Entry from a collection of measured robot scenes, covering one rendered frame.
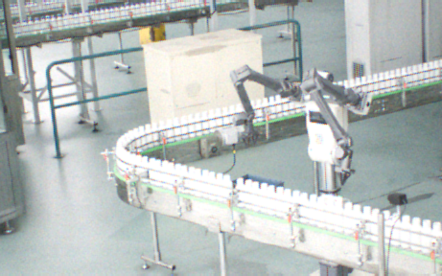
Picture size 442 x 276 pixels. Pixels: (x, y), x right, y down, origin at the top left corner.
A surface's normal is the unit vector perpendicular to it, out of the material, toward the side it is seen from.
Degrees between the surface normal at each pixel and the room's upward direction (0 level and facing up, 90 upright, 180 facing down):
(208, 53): 90
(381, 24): 89
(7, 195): 90
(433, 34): 90
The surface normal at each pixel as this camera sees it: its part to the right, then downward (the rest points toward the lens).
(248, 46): 0.48, 0.22
